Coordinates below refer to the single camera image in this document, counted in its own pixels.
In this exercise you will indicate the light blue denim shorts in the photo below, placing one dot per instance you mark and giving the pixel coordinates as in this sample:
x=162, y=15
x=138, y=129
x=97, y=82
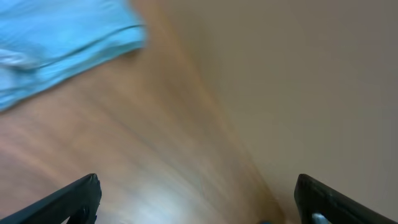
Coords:
x=45, y=42

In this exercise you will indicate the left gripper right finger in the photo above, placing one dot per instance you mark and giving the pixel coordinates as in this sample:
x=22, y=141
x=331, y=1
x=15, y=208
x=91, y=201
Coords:
x=319, y=203

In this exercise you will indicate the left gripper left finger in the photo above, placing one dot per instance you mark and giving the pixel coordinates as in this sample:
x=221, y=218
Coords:
x=76, y=203

